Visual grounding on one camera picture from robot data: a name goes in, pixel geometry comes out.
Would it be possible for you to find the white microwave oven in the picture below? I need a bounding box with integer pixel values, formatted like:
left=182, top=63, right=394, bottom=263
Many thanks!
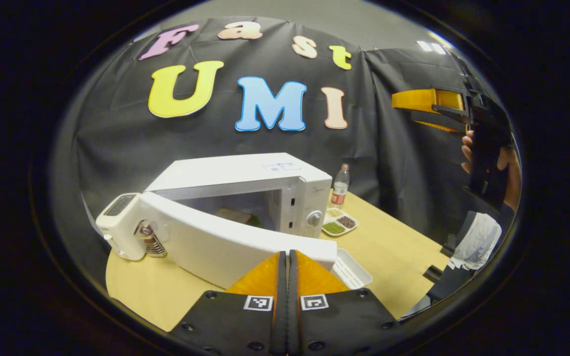
left=134, top=152, right=339, bottom=290

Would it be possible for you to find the dark chair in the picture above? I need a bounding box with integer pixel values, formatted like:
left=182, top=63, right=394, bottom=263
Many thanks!
left=426, top=210, right=506, bottom=303

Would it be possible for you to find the white toaster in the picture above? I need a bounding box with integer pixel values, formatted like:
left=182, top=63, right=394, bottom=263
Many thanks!
left=95, top=193, right=149, bottom=261

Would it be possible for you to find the small ceiling light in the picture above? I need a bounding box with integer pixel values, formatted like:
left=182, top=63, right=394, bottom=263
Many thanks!
left=416, top=40, right=448, bottom=55

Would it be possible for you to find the divided tray of beans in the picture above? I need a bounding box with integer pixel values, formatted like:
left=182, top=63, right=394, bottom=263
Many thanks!
left=321, top=208, right=359, bottom=237

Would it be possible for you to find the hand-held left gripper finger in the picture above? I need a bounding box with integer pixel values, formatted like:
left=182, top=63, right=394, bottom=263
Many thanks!
left=287, top=250, right=412, bottom=356
left=169, top=251, right=288, bottom=356

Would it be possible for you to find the sandwich with lettuce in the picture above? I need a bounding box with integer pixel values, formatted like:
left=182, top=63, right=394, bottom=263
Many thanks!
left=215, top=208, right=262, bottom=229

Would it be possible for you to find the white rectangular tray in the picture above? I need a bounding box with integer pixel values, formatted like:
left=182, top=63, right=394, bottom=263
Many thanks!
left=331, top=248, right=373, bottom=290

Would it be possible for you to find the metal wire holder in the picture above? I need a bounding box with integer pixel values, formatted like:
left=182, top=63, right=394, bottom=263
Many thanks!
left=138, top=222, right=168, bottom=258

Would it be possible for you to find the clear plastic bottle red label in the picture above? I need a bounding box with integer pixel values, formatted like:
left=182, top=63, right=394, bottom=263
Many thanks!
left=331, top=164, right=350, bottom=206

